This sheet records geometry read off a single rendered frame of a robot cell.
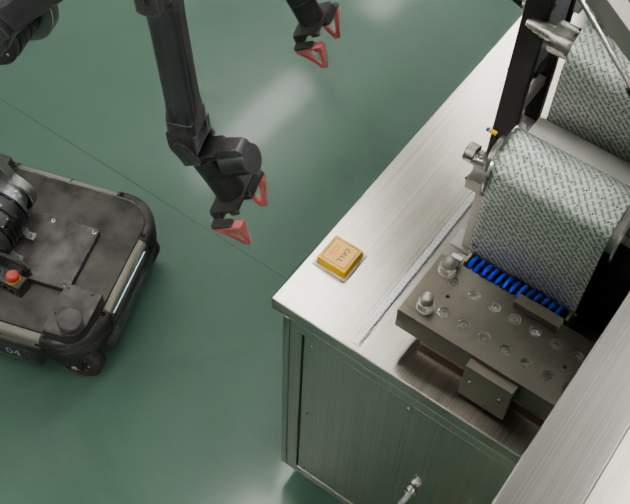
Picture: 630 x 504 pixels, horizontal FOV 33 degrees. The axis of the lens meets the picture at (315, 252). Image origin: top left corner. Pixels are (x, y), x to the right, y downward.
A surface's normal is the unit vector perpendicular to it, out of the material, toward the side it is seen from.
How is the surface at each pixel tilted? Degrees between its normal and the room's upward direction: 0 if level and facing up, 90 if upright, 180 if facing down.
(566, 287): 90
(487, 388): 90
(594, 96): 92
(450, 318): 0
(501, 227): 90
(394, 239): 0
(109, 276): 0
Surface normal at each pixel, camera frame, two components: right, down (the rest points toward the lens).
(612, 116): -0.58, 0.68
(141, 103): 0.04, -0.56
